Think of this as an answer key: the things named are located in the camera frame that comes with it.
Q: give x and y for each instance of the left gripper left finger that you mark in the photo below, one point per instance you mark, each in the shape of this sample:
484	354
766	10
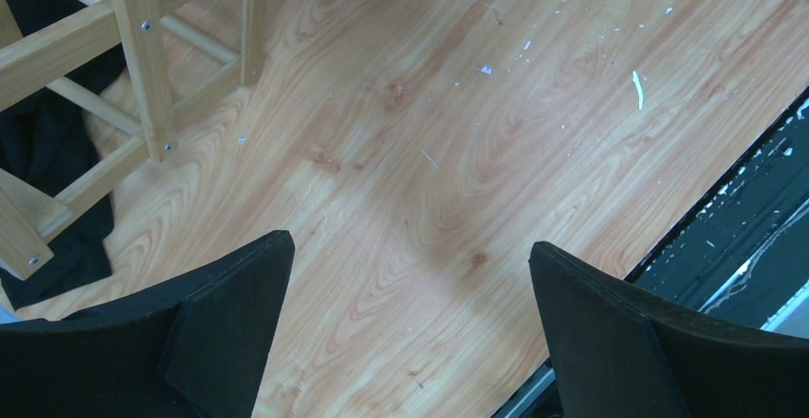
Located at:
194	346

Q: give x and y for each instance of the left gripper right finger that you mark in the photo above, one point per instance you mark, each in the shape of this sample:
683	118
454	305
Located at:
620	351

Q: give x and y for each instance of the wooden wine rack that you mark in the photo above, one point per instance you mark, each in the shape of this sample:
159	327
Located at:
30	219

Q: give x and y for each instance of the black cloth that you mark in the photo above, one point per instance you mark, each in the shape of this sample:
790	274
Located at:
45	142

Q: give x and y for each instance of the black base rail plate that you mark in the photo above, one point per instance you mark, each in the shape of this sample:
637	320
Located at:
740	255

